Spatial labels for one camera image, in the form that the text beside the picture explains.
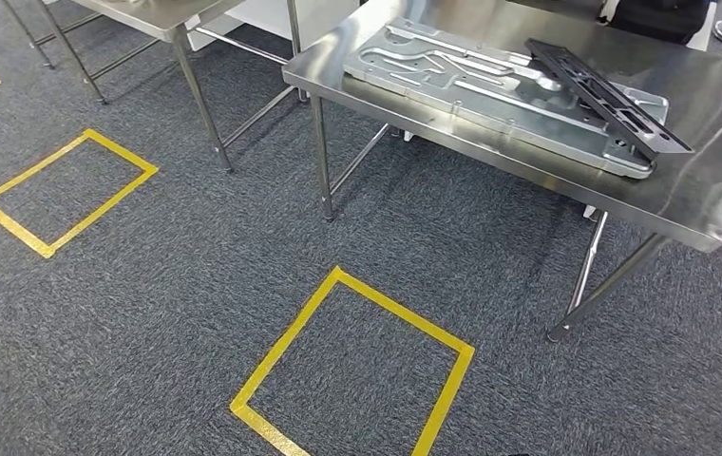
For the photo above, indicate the black plastic frame part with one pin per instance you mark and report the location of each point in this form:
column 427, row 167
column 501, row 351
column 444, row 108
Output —
column 613, row 100

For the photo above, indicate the stainless steel workbench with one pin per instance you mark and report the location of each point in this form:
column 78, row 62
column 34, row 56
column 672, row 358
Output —
column 147, row 16

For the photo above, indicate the aluminium grooved jig plate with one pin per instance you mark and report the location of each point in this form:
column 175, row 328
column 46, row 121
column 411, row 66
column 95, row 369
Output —
column 461, row 82

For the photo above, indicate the white cabinet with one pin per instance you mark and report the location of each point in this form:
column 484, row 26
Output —
column 323, row 16

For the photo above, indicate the black bag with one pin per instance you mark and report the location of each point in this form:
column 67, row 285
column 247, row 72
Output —
column 657, row 19

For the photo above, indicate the steel table frame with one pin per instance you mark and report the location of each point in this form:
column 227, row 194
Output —
column 701, row 113
column 30, row 38

